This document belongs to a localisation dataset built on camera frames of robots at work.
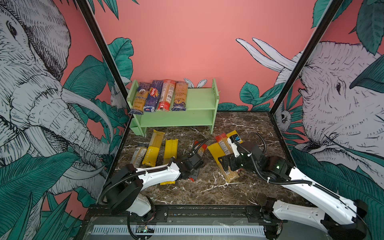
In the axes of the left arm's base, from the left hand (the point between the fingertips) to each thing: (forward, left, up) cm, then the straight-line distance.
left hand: (195, 168), depth 85 cm
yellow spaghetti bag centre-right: (+12, -15, -4) cm, 20 cm away
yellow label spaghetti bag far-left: (+14, +27, -2) cm, 30 cm away
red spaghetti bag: (+34, +15, +27) cm, 46 cm away
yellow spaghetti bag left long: (+13, +15, -3) cm, 21 cm away
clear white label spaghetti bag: (+10, +36, -2) cm, 37 cm away
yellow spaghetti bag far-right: (+26, -29, -2) cm, 38 cm away
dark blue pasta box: (+34, +23, +26) cm, 49 cm away
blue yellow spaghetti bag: (+36, +31, +25) cm, 54 cm away
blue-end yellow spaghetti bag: (+32, +8, +25) cm, 41 cm away
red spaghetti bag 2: (+16, -6, -3) cm, 17 cm away
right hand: (-2, -14, +20) cm, 24 cm away
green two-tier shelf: (+42, -5, +5) cm, 42 cm away
